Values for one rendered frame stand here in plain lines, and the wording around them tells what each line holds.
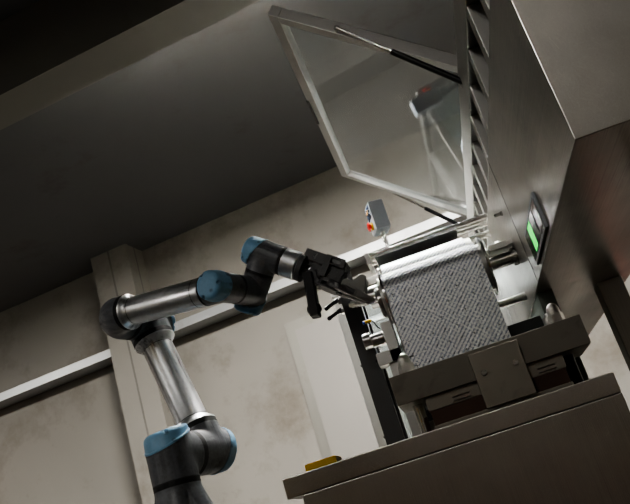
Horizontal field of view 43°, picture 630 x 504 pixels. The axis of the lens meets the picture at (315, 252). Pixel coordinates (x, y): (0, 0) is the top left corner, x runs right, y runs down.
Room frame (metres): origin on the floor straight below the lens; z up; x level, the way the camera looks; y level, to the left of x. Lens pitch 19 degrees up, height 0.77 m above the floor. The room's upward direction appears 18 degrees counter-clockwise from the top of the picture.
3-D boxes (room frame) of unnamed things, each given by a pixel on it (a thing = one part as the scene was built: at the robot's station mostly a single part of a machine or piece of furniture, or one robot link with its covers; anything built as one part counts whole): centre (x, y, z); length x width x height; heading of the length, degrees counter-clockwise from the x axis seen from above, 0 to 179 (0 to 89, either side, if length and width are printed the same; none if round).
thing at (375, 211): (2.42, -0.22, 1.66); 0.07 x 0.07 x 0.10; 10
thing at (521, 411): (2.81, -0.27, 0.88); 2.52 x 0.66 x 0.04; 174
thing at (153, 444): (1.97, 0.49, 1.07); 0.13 x 0.12 x 0.14; 151
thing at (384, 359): (1.91, -0.09, 1.05); 0.06 x 0.05 x 0.31; 84
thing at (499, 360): (1.59, -0.28, 0.96); 0.10 x 0.03 x 0.11; 84
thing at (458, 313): (1.80, -0.25, 1.15); 0.23 x 0.01 x 0.18; 84
